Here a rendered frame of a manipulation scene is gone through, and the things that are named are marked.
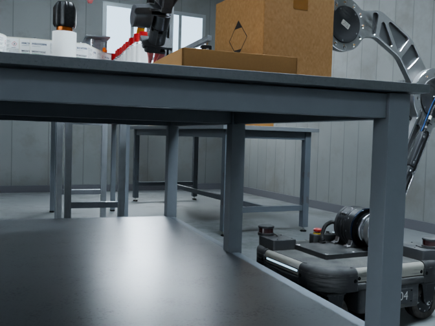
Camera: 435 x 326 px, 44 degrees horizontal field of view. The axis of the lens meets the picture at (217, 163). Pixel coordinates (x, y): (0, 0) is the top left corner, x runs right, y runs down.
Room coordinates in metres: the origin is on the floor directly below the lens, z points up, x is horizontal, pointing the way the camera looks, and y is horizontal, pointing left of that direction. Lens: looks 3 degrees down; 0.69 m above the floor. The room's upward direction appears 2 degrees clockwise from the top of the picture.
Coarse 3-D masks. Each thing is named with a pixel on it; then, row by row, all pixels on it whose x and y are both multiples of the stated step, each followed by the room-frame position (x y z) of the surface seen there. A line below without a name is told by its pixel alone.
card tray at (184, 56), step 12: (168, 60) 1.19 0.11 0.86; (180, 60) 1.10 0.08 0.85; (192, 60) 1.10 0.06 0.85; (204, 60) 1.11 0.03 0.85; (216, 60) 1.12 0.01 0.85; (228, 60) 1.12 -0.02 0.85; (240, 60) 1.13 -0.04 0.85; (252, 60) 1.14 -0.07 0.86; (264, 60) 1.15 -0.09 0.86; (276, 60) 1.16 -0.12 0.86; (288, 60) 1.17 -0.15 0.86; (288, 72) 1.17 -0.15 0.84
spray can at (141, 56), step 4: (140, 32) 2.06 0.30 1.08; (144, 32) 2.06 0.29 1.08; (136, 44) 2.07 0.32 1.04; (140, 44) 2.05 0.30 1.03; (136, 48) 2.07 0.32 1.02; (140, 48) 2.05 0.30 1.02; (136, 52) 2.07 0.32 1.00; (140, 52) 2.05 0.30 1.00; (144, 52) 2.06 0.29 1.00; (136, 56) 2.07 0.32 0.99; (140, 56) 2.05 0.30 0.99; (144, 56) 2.06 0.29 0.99; (136, 60) 2.07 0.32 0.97; (140, 60) 2.05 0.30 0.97; (144, 60) 2.06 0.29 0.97
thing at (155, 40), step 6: (150, 30) 1.81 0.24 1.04; (156, 30) 1.79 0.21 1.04; (144, 36) 1.85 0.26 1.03; (150, 36) 1.81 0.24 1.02; (156, 36) 1.80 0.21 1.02; (162, 36) 1.81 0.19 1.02; (144, 42) 1.82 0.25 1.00; (150, 42) 1.82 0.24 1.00; (156, 42) 1.81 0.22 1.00; (162, 42) 1.82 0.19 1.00; (168, 42) 1.86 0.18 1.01; (162, 48) 1.83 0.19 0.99; (168, 48) 1.83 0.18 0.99
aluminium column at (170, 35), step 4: (172, 12) 2.29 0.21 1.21; (172, 16) 2.29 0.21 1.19; (172, 20) 2.29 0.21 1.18; (172, 24) 2.29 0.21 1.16; (168, 28) 2.29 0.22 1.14; (172, 28) 2.29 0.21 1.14; (168, 32) 2.29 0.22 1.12; (172, 32) 2.29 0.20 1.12; (168, 36) 2.29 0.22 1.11; (172, 36) 2.29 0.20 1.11; (172, 40) 2.29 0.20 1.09; (172, 44) 2.29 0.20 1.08; (172, 48) 2.29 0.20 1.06; (168, 52) 2.28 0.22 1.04
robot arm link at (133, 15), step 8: (168, 0) 1.72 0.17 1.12; (136, 8) 1.73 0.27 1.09; (144, 8) 1.74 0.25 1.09; (152, 8) 1.74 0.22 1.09; (160, 8) 1.75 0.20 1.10; (168, 8) 1.74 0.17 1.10; (136, 16) 1.73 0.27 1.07; (144, 16) 1.74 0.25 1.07; (136, 24) 1.74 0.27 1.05; (144, 24) 1.75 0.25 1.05
